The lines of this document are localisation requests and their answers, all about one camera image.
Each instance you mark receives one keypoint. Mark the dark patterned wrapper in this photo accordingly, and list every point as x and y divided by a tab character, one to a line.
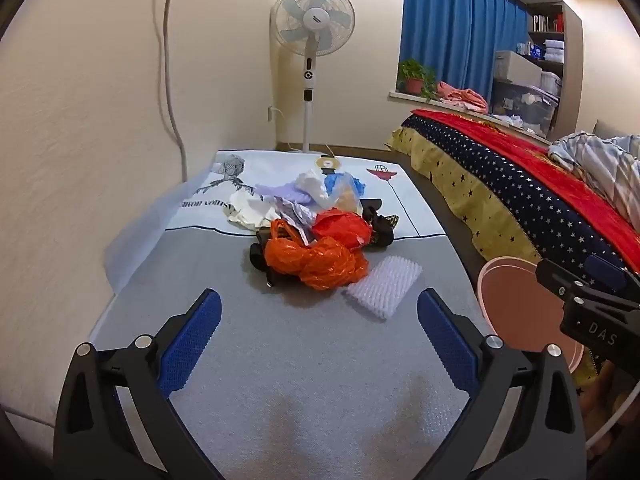
382	225

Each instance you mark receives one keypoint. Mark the beige cardboard box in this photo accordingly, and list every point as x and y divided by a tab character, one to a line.
515	66

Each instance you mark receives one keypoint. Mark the black plastic bag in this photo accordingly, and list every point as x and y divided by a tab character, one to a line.
260	260

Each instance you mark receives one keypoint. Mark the clear plastic bag brown contents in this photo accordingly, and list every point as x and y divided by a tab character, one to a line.
350	197

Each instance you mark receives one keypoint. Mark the clear plastic storage box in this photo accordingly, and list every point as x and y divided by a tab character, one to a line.
525	107

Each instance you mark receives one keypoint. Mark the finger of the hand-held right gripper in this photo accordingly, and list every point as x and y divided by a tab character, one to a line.
607	270
555	275

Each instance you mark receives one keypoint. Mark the brown bookshelf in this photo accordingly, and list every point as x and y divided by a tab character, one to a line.
547	27

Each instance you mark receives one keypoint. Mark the white wall outlet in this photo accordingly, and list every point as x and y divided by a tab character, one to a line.
272	114

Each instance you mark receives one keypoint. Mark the grey white printed table cloth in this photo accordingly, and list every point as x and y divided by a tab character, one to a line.
280	350

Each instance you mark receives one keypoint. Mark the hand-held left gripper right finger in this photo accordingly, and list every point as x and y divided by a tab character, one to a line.
447	340

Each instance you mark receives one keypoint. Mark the purple foam sheet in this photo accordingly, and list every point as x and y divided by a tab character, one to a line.
277	191

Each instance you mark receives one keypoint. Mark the clear blue plastic bag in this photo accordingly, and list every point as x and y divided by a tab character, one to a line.
310	187

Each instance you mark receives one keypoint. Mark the small clear lidded container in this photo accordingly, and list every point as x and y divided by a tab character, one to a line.
550	84

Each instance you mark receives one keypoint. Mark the red plastic bag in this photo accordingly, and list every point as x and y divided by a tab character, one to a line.
340	227

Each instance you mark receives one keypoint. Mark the pink trash bin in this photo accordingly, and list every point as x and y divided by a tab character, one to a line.
520	305

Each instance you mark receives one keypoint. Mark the white paper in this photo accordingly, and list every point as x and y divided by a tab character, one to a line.
295	220

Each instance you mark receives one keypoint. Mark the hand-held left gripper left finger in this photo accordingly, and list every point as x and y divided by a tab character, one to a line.
192	340

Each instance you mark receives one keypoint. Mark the translucent white plastic sheet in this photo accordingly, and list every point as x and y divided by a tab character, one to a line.
145	240

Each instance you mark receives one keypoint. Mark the red blanket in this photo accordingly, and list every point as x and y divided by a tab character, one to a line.
525	160

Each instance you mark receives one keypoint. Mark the orange plastic bag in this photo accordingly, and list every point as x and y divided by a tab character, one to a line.
315	260

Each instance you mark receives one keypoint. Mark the bed with starry blanket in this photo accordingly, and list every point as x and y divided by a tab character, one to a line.
500	185

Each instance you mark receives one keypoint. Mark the blue curtain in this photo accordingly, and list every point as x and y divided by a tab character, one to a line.
460	30

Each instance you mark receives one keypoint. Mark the pink folded cloth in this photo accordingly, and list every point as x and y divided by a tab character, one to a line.
462	97

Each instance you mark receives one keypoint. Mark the white foam net sleeve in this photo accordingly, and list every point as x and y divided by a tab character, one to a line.
385	287

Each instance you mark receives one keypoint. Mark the white standing fan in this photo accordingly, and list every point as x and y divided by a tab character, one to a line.
312	20

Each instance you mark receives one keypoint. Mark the striped grey duvet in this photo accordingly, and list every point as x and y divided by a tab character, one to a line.
600	160

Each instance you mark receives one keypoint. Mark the potted green plant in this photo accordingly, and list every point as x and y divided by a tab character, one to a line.
415	77

